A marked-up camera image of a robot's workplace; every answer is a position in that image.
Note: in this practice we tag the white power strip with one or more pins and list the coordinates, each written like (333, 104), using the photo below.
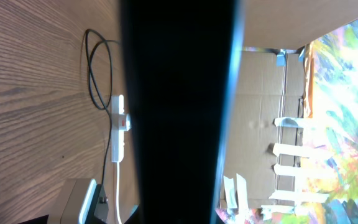
(118, 128)

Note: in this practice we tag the cardboard backdrop panel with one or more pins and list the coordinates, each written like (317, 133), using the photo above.
(292, 25)

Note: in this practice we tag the Samsung Galaxy smartphone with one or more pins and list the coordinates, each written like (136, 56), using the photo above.
(181, 64)

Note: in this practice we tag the white charger plug adapter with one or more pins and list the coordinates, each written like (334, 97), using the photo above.
(126, 122)

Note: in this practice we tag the colourful painted poster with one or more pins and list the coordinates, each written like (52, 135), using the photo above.
(292, 155)

